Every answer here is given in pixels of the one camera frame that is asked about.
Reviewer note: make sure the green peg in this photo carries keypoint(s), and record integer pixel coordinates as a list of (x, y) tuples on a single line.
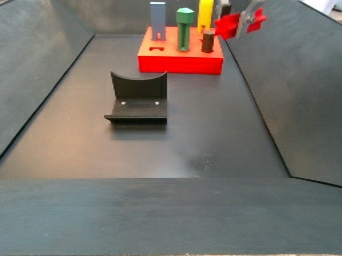
[(184, 19)]

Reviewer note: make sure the red star prism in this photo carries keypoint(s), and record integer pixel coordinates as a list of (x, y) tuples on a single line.
[(227, 23)]

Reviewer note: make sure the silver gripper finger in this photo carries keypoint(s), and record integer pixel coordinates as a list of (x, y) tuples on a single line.
[(223, 8), (247, 16)]

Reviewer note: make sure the red peg board base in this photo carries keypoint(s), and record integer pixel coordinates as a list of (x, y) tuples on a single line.
[(159, 56)]

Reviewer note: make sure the black curved fixture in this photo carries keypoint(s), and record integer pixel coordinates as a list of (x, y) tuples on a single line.
[(140, 99)]

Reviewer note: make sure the yellow peg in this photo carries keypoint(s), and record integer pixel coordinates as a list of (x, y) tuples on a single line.
[(204, 15)]

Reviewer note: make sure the dark brown cylinder peg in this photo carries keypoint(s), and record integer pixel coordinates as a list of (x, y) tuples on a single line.
[(207, 41)]

